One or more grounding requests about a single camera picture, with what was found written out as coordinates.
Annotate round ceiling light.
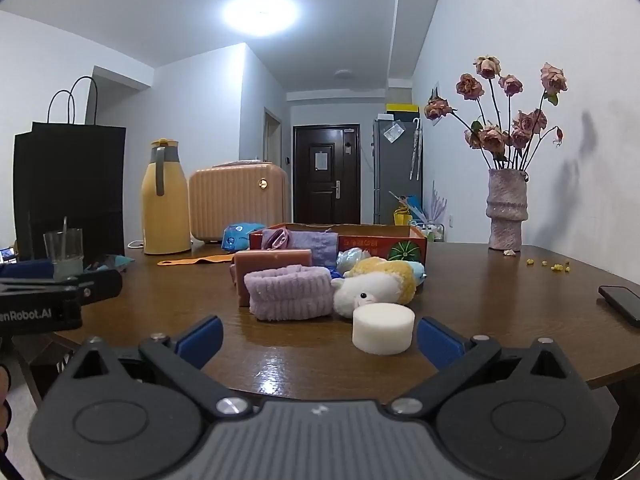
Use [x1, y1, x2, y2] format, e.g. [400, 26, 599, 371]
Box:
[221, 0, 302, 37]

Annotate person's left hand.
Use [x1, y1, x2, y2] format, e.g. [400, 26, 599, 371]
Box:
[0, 366, 12, 437]

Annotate yellow crumbs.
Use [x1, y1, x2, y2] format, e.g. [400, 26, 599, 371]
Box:
[525, 258, 572, 274]

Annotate blue wipes packet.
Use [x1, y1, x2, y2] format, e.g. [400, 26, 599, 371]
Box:
[222, 222, 267, 252]

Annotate purple wall decoration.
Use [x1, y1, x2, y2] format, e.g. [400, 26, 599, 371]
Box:
[429, 180, 449, 222]

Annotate purple fluffy headband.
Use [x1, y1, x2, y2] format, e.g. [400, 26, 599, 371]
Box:
[243, 267, 335, 322]

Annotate dark brown door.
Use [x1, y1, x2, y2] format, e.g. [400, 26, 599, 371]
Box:
[292, 123, 362, 225]

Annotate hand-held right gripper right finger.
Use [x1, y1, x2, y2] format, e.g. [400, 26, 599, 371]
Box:
[387, 317, 581, 418]

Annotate cluttered storage rack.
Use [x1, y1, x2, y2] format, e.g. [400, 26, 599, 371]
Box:
[407, 216, 446, 244]

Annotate orange cardboard box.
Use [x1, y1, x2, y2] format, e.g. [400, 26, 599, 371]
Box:
[248, 223, 428, 267]

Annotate purple satin cloth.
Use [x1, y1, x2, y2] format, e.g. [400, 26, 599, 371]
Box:
[260, 227, 291, 251]

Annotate grey refrigerator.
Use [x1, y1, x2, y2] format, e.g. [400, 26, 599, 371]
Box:
[372, 117, 424, 226]

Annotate lavender knit cloth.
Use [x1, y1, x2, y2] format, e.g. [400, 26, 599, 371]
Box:
[287, 230, 341, 267]

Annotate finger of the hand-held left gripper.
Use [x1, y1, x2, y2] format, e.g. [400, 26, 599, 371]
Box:
[0, 259, 55, 281]
[75, 269, 124, 307]

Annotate glass cup with straw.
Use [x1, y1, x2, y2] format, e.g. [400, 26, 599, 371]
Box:
[43, 217, 85, 282]

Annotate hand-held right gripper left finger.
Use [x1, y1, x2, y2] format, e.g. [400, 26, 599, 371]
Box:
[60, 316, 253, 421]

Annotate orange strap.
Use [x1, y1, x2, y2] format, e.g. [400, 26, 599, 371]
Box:
[157, 254, 236, 267]

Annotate pink ribbed suitcase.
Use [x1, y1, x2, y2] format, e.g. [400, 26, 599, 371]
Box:
[188, 161, 290, 245]

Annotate yellow thermos jug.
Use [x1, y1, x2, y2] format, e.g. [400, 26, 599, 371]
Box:
[141, 138, 193, 255]

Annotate black paper bag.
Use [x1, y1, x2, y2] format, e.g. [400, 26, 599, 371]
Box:
[13, 76, 127, 262]

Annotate yellow and white plush toy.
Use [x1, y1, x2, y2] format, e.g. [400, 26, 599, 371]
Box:
[331, 256, 419, 319]

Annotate white folded umbrella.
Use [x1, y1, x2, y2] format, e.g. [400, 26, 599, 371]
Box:
[409, 117, 423, 181]

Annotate white round sponge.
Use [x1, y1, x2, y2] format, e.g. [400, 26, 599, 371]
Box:
[352, 303, 416, 356]

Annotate black phone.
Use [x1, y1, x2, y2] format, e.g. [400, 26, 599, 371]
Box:
[598, 285, 640, 329]

